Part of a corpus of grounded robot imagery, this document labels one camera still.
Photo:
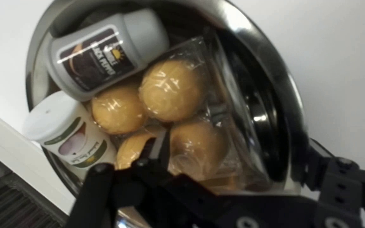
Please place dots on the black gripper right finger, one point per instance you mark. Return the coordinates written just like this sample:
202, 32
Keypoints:
351, 190

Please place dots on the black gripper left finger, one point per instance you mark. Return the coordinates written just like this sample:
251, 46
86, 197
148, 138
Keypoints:
119, 198

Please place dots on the shiny steel bowl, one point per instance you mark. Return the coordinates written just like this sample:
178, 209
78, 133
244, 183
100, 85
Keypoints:
271, 105

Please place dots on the yellow ball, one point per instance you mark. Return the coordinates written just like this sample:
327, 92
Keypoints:
131, 150
116, 111
196, 147
171, 89

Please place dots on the white lid spice shaker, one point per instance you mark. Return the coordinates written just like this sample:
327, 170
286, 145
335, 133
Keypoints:
63, 135

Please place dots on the clear plastic bag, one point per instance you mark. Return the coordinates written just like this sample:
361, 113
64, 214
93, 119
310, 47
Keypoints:
233, 127

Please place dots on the black pepper shaker grey cap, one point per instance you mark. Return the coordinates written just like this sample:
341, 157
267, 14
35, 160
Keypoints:
101, 55

